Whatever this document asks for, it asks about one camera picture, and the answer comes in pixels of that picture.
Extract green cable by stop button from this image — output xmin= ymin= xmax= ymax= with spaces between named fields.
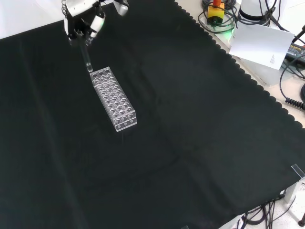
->
xmin=198 ymin=9 xmax=237 ymax=34

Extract clear acrylic plate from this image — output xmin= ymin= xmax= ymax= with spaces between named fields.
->
xmin=291 ymin=163 xmax=305 ymax=179

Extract white metal bracket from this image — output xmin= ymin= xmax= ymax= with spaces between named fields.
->
xmin=285 ymin=182 xmax=299 ymax=203

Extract black bench cloth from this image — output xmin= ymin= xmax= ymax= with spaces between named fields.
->
xmin=0 ymin=0 xmax=305 ymax=229

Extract yellow stop button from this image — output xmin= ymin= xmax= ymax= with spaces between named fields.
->
xmin=206 ymin=0 xmax=225 ymax=24

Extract black cable bundle under bench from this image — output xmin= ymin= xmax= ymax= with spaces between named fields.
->
xmin=242 ymin=199 xmax=305 ymax=229

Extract black cables by device base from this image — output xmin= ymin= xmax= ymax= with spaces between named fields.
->
xmin=256 ymin=0 xmax=291 ymax=32

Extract black coiled cable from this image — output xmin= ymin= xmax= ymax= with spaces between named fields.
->
xmin=280 ymin=56 xmax=305 ymax=109

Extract clear acrylic test tube rack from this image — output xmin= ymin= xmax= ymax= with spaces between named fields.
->
xmin=89 ymin=66 xmax=138 ymax=133

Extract pale white board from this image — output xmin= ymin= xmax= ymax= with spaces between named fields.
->
xmin=229 ymin=23 xmax=295 ymax=87

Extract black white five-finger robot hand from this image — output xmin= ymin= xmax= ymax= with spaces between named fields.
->
xmin=61 ymin=0 xmax=107 ymax=46

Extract white round device base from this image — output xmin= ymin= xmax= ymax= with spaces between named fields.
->
xmin=237 ymin=0 xmax=271 ymax=23

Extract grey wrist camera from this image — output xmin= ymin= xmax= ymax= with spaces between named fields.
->
xmin=113 ymin=0 xmax=130 ymax=17

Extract clear glass test tube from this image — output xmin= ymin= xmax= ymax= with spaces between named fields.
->
xmin=76 ymin=30 xmax=93 ymax=73

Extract black power adapter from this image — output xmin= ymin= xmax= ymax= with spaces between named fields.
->
xmin=285 ymin=42 xmax=305 ymax=61

